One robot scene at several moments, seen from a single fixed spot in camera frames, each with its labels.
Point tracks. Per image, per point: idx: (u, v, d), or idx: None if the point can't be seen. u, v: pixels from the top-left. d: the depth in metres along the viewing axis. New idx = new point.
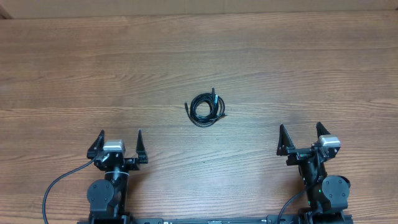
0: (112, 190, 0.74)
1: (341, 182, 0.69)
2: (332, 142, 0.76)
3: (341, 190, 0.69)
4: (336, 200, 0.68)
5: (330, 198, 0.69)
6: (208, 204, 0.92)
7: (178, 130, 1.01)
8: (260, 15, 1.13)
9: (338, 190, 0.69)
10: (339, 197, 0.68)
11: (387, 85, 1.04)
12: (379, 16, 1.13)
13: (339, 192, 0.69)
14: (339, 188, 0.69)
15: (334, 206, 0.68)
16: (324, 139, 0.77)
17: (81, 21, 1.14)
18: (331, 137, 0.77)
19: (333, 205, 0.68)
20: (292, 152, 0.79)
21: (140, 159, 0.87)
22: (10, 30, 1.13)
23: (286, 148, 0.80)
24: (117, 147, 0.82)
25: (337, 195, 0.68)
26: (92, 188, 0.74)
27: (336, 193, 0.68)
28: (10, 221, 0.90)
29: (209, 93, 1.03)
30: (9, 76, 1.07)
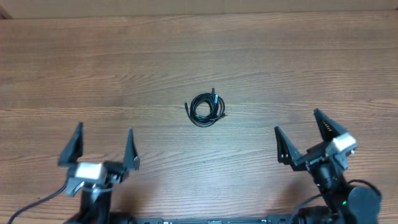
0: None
1: (369, 195, 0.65)
2: (347, 145, 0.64)
3: (370, 205, 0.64)
4: (362, 216, 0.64)
5: (357, 214, 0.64)
6: (208, 204, 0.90)
7: (178, 130, 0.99)
8: (260, 15, 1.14)
9: (366, 205, 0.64)
10: (366, 213, 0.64)
11: (386, 84, 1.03)
12: (379, 16, 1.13)
13: (366, 208, 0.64)
14: (367, 202, 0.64)
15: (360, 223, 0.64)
16: (337, 144, 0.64)
17: (81, 22, 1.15)
18: (344, 139, 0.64)
19: (360, 221, 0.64)
20: (301, 163, 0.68)
21: (124, 171, 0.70)
22: (12, 31, 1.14)
23: (293, 160, 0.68)
24: (92, 177, 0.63)
25: (364, 209, 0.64)
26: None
27: (363, 209, 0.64)
28: (10, 221, 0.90)
29: (209, 93, 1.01)
30: (11, 77, 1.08)
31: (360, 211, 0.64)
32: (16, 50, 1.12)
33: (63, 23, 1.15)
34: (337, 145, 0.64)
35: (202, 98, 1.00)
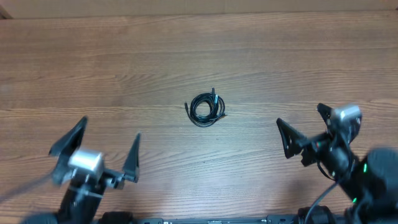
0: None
1: (393, 154, 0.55)
2: (350, 112, 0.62)
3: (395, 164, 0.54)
4: (390, 175, 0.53)
5: (382, 172, 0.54)
6: (208, 204, 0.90)
7: (178, 130, 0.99)
8: (260, 15, 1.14)
9: (388, 163, 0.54)
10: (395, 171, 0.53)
11: (386, 84, 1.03)
12: (379, 16, 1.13)
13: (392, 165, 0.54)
14: (393, 163, 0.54)
15: (390, 184, 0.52)
16: (340, 111, 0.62)
17: (81, 22, 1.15)
18: (346, 107, 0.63)
19: (388, 181, 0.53)
20: (306, 143, 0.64)
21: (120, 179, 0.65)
22: (12, 31, 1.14)
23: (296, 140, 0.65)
24: (88, 167, 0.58)
25: (394, 172, 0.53)
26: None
27: (387, 167, 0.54)
28: (10, 221, 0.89)
29: (209, 93, 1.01)
30: (11, 77, 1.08)
31: (386, 171, 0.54)
32: (16, 50, 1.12)
33: (63, 23, 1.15)
34: (340, 113, 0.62)
35: (202, 98, 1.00)
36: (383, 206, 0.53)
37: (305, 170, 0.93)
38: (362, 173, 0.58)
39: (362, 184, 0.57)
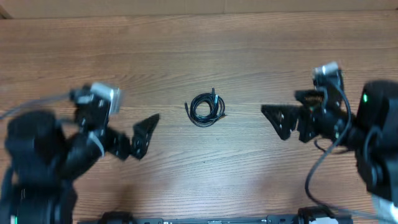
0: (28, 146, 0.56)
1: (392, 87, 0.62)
2: (330, 68, 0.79)
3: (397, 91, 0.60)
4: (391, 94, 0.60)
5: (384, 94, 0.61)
6: (208, 204, 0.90)
7: (178, 131, 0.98)
8: (260, 15, 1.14)
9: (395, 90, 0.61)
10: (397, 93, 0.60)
11: None
12: (379, 16, 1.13)
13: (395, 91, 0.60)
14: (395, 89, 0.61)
15: (392, 100, 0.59)
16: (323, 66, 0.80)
17: (81, 21, 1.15)
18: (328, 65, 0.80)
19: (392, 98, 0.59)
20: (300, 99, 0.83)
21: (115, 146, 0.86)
22: (12, 31, 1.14)
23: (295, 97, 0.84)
24: (107, 93, 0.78)
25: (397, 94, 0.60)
26: (11, 138, 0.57)
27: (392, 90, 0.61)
28: None
29: (209, 93, 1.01)
30: (11, 77, 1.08)
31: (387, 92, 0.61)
32: (16, 50, 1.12)
33: (63, 23, 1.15)
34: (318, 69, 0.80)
35: (202, 98, 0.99)
36: (390, 144, 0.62)
37: (304, 170, 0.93)
38: (369, 114, 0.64)
39: (370, 127, 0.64)
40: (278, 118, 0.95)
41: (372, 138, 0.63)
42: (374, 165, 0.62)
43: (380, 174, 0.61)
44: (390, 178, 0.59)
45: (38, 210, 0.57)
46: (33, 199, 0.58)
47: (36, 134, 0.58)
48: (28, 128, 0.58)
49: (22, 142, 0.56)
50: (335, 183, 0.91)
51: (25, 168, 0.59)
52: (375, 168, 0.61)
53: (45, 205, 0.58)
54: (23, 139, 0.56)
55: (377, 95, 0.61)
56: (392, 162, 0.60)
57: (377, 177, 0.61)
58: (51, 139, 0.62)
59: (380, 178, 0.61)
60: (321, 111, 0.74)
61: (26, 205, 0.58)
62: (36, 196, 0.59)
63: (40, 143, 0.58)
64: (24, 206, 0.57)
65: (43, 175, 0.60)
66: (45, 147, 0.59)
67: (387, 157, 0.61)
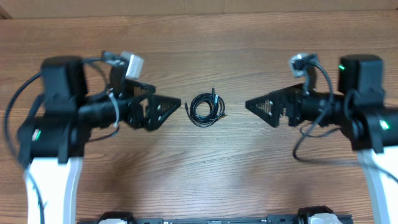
0: (59, 76, 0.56)
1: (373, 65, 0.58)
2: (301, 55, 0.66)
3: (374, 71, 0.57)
4: (367, 66, 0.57)
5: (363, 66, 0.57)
6: (208, 204, 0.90)
7: (178, 130, 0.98)
8: (260, 15, 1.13)
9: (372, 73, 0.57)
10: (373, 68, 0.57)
11: (386, 84, 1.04)
12: (379, 15, 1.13)
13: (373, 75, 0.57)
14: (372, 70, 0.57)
15: (364, 63, 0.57)
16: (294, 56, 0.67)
17: (81, 21, 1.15)
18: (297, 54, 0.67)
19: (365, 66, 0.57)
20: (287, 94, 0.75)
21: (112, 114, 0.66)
22: (13, 31, 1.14)
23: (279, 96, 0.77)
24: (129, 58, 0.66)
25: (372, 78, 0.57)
26: (45, 66, 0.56)
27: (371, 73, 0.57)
28: (10, 221, 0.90)
29: (210, 93, 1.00)
30: (11, 78, 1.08)
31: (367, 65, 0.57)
32: (16, 51, 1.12)
33: (63, 23, 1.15)
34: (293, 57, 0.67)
35: (203, 99, 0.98)
36: (365, 101, 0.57)
37: (305, 170, 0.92)
38: (347, 84, 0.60)
39: (351, 88, 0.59)
40: (258, 109, 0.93)
41: (351, 100, 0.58)
42: (352, 121, 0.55)
43: (360, 130, 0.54)
44: (370, 130, 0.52)
45: (58, 130, 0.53)
46: (54, 123, 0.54)
47: (69, 64, 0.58)
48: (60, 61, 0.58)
49: (55, 68, 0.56)
50: (335, 183, 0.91)
51: (53, 94, 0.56)
52: (357, 124, 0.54)
53: (64, 128, 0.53)
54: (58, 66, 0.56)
55: (350, 63, 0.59)
56: (372, 115, 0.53)
57: (358, 132, 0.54)
58: (78, 79, 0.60)
59: (359, 135, 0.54)
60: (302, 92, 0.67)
61: (46, 127, 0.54)
62: (57, 121, 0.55)
63: (70, 74, 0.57)
64: (46, 126, 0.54)
65: (65, 102, 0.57)
66: (73, 82, 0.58)
67: (367, 111, 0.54)
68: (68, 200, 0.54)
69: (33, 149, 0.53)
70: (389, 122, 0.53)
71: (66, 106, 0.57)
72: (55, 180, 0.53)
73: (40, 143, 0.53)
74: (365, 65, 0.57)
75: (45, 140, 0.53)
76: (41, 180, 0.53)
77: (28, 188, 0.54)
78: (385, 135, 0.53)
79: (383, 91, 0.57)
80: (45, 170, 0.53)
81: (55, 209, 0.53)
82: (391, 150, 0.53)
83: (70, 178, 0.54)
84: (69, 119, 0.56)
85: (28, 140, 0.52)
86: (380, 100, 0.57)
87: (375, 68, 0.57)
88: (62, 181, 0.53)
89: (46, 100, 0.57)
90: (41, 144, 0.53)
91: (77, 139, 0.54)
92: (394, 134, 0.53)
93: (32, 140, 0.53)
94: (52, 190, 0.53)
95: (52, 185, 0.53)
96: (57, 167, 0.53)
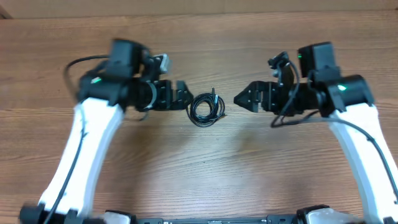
0: (126, 48, 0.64)
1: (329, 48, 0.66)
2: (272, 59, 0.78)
3: (328, 55, 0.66)
4: (320, 51, 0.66)
5: (318, 52, 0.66)
6: (208, 204, 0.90)
7: (178, 130, 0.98)
8: (260, 14, 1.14)
9: (328, 55, 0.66)
10: (328, 53, 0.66)
11: (386, 84, 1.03)
12: (379, 15, 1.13)
13: (328, 56, 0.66)
14: (327, 54, 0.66)
15: (318, 47, 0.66)
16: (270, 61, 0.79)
17: (80, 21, 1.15)
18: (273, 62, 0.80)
19: (318, 50, 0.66)
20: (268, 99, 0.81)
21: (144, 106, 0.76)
22: (13, 31, 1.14)
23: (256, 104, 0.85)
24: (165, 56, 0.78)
25: (328, 59, 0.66)
26: (117, 40, 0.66)
27: (326, 55, 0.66)
28: (11, 221, 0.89)
29: (210, 93, 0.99)
30: (11, 77, 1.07)
31: (321, 51, 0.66)
32: (16, 50, 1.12)
33: (63, 22, 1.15)
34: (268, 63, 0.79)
35: (202, 99, 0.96)
36: (328, 76, 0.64)
37: (305, 170, 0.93)
38: (306, 66, 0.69)
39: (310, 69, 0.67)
40: (247, 103, 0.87)
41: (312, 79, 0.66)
42: (316, 91, 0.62)
43: (324, 97, 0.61)
44: (330, 95, 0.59)
45: (114, 85, 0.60)
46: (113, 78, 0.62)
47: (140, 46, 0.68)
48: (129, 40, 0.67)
49: (126, 41, 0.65)
50: (335, 183, 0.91)
51: (115, 60, 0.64)
52: (319, 93, 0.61)
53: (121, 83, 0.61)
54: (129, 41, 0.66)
55: (304, 50, 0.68)
56: (332, 84, 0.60)
57: (322, 100, 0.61)
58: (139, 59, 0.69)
59: (323, 103, 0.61)
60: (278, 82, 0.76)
61: (105, 79, 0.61)
62: (114, 77, 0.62)
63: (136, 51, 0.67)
64: (106, 78, 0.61)
65: (123, 68, 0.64)
66: (137, 58, 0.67)
67: (328, 81, 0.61)
68: (101, 144, 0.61)
69: (89, 91, 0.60)
70: (347, 86, 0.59)
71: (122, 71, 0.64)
72: (100, 117, 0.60)
73: (97, 90, 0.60)
74: (318, 48, 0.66)
75: (102, 86, 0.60)
76: (89, 114, 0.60)
77: (76, 120, 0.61)
78: (345, 98, 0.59)
79: (337, 68, 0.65)
80: (96, 107, 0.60)
81: (91, 144, 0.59)
82: (354, 108, 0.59)
83: (112, 122, 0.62)
84: (124, 78, 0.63)
85: (88, 83, 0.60)
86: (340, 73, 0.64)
87: (328, 50, 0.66)
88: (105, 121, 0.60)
89: (109, 63, 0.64)
90: (98, 88, 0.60)
91: (125, 96, 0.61)
92: (354, 95, 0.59)
93: (91, 84, 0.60)
94: (97, 124, 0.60)
95: (96, 122, 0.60)
96: (104, 109, 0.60)
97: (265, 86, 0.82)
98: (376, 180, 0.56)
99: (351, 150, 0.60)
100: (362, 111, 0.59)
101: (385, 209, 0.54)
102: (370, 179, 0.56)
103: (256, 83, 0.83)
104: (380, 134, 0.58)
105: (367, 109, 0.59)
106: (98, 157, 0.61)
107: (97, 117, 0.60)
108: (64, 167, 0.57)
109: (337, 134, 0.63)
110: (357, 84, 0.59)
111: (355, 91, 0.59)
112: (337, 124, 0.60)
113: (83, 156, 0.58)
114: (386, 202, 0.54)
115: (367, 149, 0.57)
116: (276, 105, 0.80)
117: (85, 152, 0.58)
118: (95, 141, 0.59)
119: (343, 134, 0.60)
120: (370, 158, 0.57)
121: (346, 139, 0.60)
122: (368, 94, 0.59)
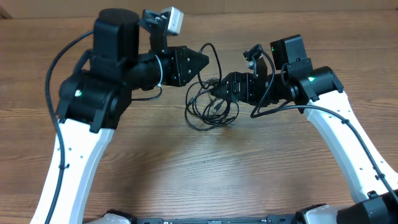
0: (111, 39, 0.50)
1: (298, 41, 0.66)
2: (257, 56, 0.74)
3: (298, 48, 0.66)
4: (291, 46, 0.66)
5: (288, 47, 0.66)
6: (208, 204, 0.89)
7: (178, 131, 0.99)
8: (260, 15, 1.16)
9: (298, 48, 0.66)
10: (297, 47, 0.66)
11: (386, 85, 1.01)
12: (379, 16, 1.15)
13: (299, 50, 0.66)
14: (297, 47, 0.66)
15: (287, 42, 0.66)
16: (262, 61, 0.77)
17: (81, 22, 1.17)
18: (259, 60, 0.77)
19: (289, 45, 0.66)
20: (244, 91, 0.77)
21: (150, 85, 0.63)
22: (14, 32, 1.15)
23: (232, 96, 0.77)
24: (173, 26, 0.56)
25: (297, 53, 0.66)
26: (101, 24, 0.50)
27: (297, 50, 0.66)
28: (10, 221, 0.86)
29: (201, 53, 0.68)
30: (10, 77, 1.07)
31: (291, 46, 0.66)
32: (16, 50, 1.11)
33: (64, 23, 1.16)
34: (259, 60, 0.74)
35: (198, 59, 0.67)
36: (300, 69, 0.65)
37: (304, 170, 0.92)
38: (280, 59, 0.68)
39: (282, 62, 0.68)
40: (226, 94, 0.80)
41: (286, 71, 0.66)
42: (289, 86, 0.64)
43: (296, 91, 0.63)
44: (305, 90, 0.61)
45: (99, 101, 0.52)
46: (98, 83, 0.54)
47: (135, 22, 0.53)
48: (120, 15, 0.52)
49: (111, 23, 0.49)
50: (335, 183, 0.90)
51: (100, 53, 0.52)
52: (293, 88, 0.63)
53: (108, 92, 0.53)
54: (120, 17, 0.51)
55: (275, 43, 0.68)
56: (303, 78, 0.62)
57: (295, 94, 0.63)
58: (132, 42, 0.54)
59: (296, 96, 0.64)
60: (253, 73, 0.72)
61: (89, 90, 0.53)
62: (97, 84, 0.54)
63: (124, 35, 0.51)
64: (88, 88, 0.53)
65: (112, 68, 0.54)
66: (122, 44, 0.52)
67: (299, 76, 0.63)
68: (87, 173, 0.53)
69: (73, 107, 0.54)
70: (315, 76, 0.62)
71: (112, 63, 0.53)
72: (84, 143, 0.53)
73: (82, 116, 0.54)
74: (288, 42, 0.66)
75: (88, 99, 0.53)
76: (69, 140, 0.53)
77: (57, 144, 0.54)
78: (314, 88, 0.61)
79: (308, 60, 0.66)
80: (79, 130, 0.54)
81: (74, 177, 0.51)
82: (326, 96, 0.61)
83: (98, 147, 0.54)
84: (112, 84, 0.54)
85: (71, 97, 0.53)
86: (311, 66, 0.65)
87: (297, 43, 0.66)
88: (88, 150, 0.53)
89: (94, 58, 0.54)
90: (83, 106, 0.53)
91: (113, 110, 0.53)
92: (323, 84, 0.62)
93: (73, 98, 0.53)
94: (83, 152, 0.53)
95: (78, 149, 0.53)
96: (87, 135, 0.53)
97: (242, 77, 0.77)
98: (356, 159, 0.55)
99: (329, 135, 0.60)
100: (334, 96, 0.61)
101: (369, 185, 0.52)
102: (351, 158, 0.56)
103: (234, 74, 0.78)
104: (352, 117, 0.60)
105: (338, 94, 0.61)
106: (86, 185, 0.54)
107: (79, 144, 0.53)
108: (43, 202, 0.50)
109: (314, 124, 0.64)
110: (326, 74, 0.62)
111: (323, 81, 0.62)
112: (312, 110, 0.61)
113: (66, 184, 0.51)
114: (368, 179, 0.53)
115: (343, 129, 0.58)
116: (254, 96, 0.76)
117: (67, 188, 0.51)
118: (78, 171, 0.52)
119: (319, 119, 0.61)
120: (347, 139, 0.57)
121: (323, 124, 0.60)
122: (337, 82, 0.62)
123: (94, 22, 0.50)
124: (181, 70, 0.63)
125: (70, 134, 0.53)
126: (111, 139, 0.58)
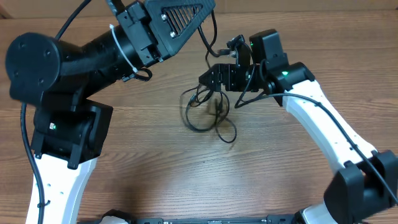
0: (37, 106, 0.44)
1: (275, 37, 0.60)
2: None
3: (276, 45, 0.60)
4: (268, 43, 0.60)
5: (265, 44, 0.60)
6: (208, 204, 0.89)
7: (178, 130, 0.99)
8: (260, 14, 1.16)
9: (275, 45, 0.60)
10: (274, 43, 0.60)
11: (386, 85, 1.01)
12: (379, 15, 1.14)
13: (277, 46, 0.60)
14: (275, 43, 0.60)
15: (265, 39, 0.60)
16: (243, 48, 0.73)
17: (81, 21, 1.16)
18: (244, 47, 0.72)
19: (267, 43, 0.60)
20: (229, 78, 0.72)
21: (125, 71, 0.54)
22: (14, 32, 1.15)
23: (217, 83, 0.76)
24: None
25: (275, 48, 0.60)
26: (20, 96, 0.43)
27: (275, 45, 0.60)
28: (11, 221, 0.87)
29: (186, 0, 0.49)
30: None
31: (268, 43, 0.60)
32: None
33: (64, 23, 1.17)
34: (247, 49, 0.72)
35: (185, 12, 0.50)
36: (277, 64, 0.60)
37: (304, 170, 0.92)
38: (259, 56, 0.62)
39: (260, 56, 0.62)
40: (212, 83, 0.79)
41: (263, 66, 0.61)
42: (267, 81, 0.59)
43: (273, 86, 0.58)
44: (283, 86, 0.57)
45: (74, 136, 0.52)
46: (72, 114, 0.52)
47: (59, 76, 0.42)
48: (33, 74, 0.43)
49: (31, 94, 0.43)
50: None
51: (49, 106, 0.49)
52: (270, 84, 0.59)
53: (84, 126, 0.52)
54: (33, 79, 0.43)
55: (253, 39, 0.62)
56: (278, 73, 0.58)
57: (273, 90, 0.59)
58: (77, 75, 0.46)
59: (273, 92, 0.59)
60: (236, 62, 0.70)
61: (61, 126, 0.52)
62: (70, 117, 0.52)
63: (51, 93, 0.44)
64: (62, 122, 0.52)
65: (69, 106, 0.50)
66: (57, 97, 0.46)
67: (276, 71, 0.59)
68: (70, 205, 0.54)
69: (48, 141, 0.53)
70: (289, 71, 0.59)
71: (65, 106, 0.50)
72: (63, 180, 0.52)
73: (60, 149, 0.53)
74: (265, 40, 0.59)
75: (63, 133, 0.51)
76: (48, 176, 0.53)
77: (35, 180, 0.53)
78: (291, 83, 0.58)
79: (285, 54, 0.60)
80: (55, 165, 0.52)
81: (55, 214, 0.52)
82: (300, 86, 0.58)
83: (79, 178, 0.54)
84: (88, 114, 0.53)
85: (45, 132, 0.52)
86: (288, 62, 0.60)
87: (275, 39, 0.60)
88: (68, 183, 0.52)
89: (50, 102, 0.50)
90: (58, 140, 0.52)
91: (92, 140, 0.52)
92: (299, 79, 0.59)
93: (47, 133, 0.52)
94: (63, 186, 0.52)
95: (58, 185, 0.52)
96: (66, 170, 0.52)
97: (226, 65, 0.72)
98: (330, 134, 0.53)
99: (303, 117, 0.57)
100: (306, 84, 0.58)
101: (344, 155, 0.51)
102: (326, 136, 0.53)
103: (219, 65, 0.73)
104: (324, 101, 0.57)
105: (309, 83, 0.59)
106: (69, 214, 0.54)
107: (56, 181, 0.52)
108: None
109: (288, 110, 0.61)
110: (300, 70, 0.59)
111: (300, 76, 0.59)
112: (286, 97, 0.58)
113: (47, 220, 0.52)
114: (344, 151, 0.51)
115: (318, 113, 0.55)
116: (235, 86, 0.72)
117: None
118: (58, 206, 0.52)
119: (293, 104, 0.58)
120: (323, 120, 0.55)
121: (296, 108, 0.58)
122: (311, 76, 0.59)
123: (11, 93, 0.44)
124: (134, 33, 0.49)
125: (48, 169, 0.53)
126: (94, 166, 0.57)
